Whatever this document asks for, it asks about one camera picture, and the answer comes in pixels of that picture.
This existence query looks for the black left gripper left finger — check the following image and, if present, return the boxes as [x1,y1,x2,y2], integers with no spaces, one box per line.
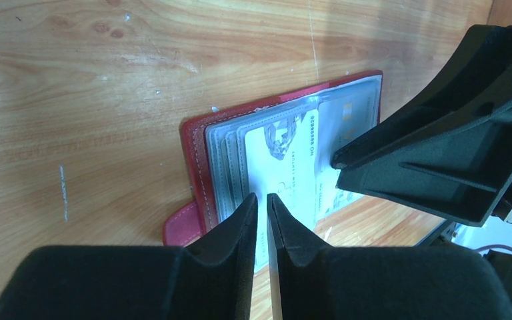
[0,194,258,319]

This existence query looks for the red leather card holder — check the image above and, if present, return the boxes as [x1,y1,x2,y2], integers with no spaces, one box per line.
[163,69,383,247]

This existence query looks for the white diamond card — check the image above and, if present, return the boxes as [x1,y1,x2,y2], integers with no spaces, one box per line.
[245,109,318,272]

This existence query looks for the silver VIP card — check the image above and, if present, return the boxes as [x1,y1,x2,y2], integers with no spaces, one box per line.
[315,81,381,220]

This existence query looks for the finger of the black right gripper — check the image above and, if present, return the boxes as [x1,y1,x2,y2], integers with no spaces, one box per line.
[331,25,512,227]

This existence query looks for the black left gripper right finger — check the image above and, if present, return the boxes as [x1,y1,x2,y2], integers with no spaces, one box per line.
[267,194,512,319]

